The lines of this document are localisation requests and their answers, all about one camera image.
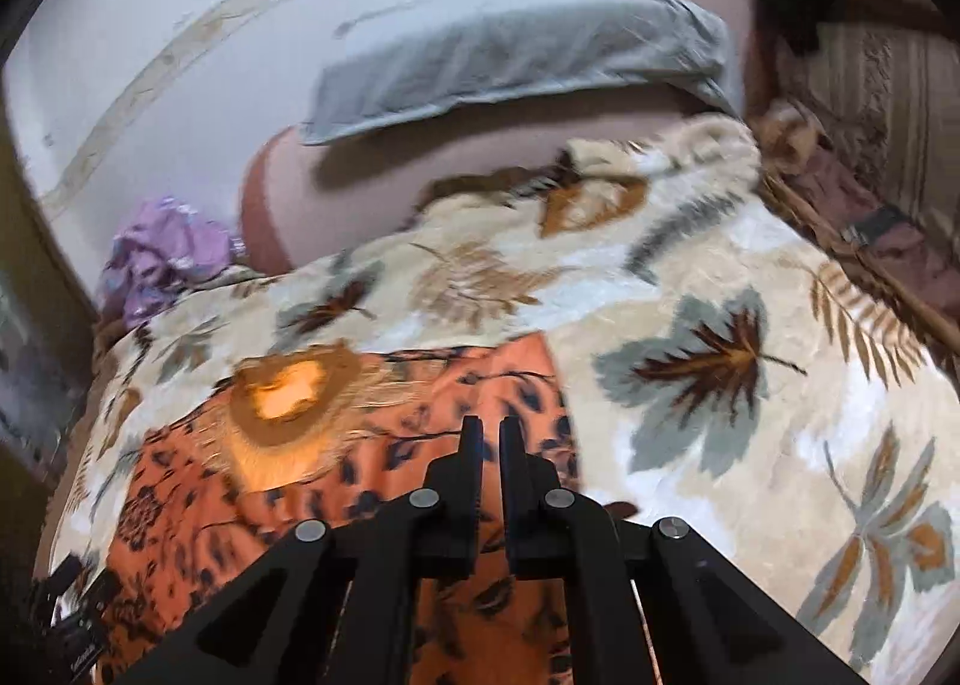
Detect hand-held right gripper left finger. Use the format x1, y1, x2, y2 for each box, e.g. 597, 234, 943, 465
97, 417, 485, 685

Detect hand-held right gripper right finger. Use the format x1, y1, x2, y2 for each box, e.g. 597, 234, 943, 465
499, 417, 863, 685

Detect orange patterned garment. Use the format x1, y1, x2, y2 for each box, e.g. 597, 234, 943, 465
90, 336, 638, 685

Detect leaf print blanket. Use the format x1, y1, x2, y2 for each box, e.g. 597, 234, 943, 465
45, 115, 960, 685

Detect grey patterned curtain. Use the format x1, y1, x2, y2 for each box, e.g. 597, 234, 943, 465
0, 265, 83, 476

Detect pink bed sheet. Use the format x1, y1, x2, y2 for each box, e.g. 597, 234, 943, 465
238, 0, 758, 274

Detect purple cloth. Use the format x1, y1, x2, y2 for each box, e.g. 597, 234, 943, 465
97, 197, 241, 330

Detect grey pillow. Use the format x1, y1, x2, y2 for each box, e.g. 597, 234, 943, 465
300, 0, 740, 146

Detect dark brown cloth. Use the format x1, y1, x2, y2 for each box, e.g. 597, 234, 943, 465
757, 100, 960, 356

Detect striped beige curtain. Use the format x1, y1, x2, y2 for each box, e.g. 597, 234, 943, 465
810, 17, 960, 221

